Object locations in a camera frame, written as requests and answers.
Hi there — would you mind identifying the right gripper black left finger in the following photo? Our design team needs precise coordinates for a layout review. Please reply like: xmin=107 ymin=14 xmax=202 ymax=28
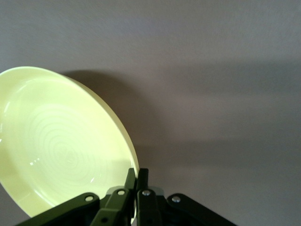
xmin=16 ymin=168 xmax=137 ymax=226

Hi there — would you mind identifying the yellow plate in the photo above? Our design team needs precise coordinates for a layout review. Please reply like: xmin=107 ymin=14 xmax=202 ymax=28
xmin=0 ymin=66 xmax=139 ymax=224

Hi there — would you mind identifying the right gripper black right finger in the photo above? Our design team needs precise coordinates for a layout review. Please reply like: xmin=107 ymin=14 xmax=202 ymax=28
xmin=136 ymin=168 xmax=236 ymax=226

